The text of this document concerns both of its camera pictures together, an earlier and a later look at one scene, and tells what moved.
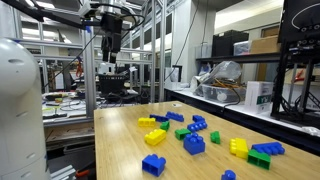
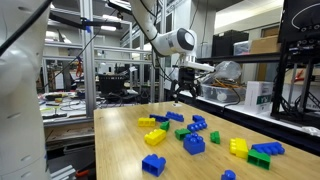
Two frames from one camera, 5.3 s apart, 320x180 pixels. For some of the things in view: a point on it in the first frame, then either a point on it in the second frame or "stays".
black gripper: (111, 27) -> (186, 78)
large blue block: (194, 144) stays
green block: (181, 133) stays
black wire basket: (111, 84) stays
